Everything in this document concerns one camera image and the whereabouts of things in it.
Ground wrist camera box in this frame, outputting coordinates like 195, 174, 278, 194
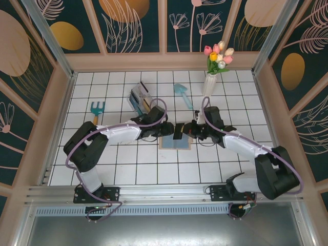
147, 106, 166, 124
203, 106, 225, 129

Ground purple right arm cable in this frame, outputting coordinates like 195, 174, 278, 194
201, 96, 305, 221

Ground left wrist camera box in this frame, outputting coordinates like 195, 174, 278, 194
147, 106, 166, 124

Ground small black circuit board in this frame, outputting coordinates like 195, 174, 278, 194
86, 206, 110, 213

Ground aluminium corner post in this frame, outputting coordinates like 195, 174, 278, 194
20, 0, 76, 79
251, 0, 300, 75

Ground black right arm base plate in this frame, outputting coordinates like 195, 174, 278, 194
209, 183, 257, 202

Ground small green circuit board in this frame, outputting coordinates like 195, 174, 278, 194
239, 203, 257, 213

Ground teal garden fork yellow handle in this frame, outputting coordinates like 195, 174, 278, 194
90, 101, 106, 124

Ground wall panel pink fern outlines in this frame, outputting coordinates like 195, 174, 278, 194
289, 87, 328, 182

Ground clear acrylic card organizer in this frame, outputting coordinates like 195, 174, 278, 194
127, 81, 157, 115

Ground blue card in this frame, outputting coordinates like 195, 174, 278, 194
129, 94, 140, 110

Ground aluminium side rail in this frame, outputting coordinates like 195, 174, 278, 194
38, 72, 77, 187
252, 71, 290, 181

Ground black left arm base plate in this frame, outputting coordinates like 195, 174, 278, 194
73, 186, 121, 204

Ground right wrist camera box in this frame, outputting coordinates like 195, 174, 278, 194
203, 106, 225, 129

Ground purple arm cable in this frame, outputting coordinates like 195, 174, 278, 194
201, 96, 305, 221
66, 97, 169, 223

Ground aluminium front rail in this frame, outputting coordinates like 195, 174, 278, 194
24, 181, 304, 206

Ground grey slotted cable duct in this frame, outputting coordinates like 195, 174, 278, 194
34, 206, 231, 217

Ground light blue toy shovel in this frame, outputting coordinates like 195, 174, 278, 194
173, 84, 194, 110

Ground wall panel single flower outline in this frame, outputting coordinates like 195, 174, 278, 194
0, 79, 39, 188

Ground artificial tulip bouquet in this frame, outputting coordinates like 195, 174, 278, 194
203, 40, 235, 76

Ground wall panel pink oval grasses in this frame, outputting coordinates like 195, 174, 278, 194
225, 0, 282, 53

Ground wall panel flower outlines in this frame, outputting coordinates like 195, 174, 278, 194
165, 0, 234, 54

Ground wall panel gold oval fern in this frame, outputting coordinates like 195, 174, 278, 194
269, 0, 328, 111

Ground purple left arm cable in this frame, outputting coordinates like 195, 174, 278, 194
66, 97, 169, 223

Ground white ribbed vase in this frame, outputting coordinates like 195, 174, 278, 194
201, 73, 217, 97

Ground grey metal sheet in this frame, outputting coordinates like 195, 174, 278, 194
25, 215, 308, 246

